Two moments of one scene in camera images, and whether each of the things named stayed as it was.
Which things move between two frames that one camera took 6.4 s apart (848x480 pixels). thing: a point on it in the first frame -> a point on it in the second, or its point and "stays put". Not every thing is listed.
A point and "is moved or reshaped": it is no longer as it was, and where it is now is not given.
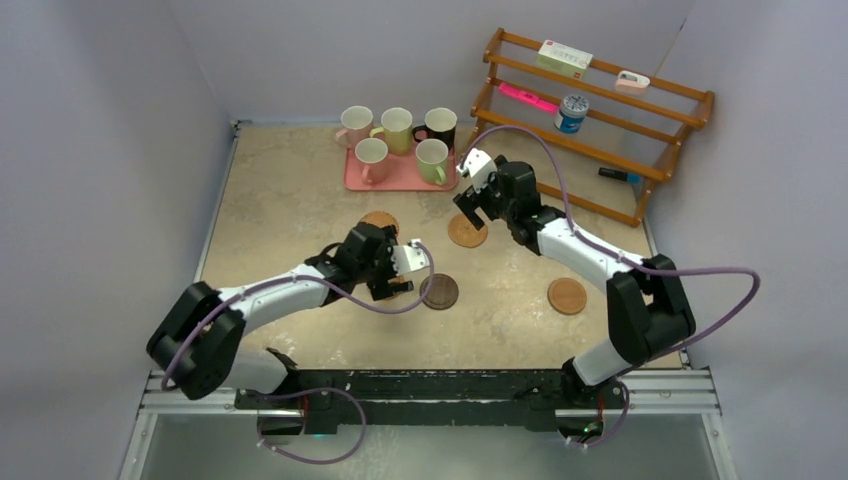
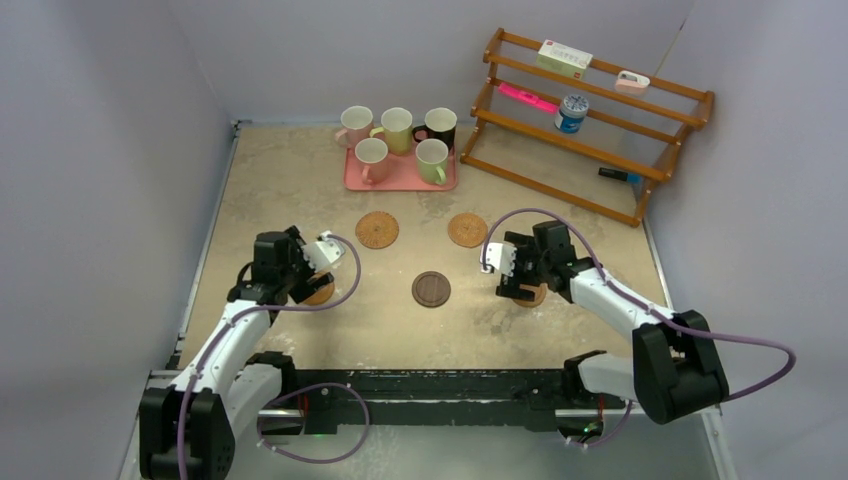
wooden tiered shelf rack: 589,133 stays put
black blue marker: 620,175 stays put
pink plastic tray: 402,174 stays put
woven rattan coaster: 464,233 stays put
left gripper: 389,249 -> 298,250
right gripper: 470,200 -> 510,280
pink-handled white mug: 357,122 stays put
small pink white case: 632,82 stays put
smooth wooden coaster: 567,296 is moved or reshaped
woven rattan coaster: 380,219 stays put
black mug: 440,124 stays put
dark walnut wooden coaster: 442,293 is moved or reshaped
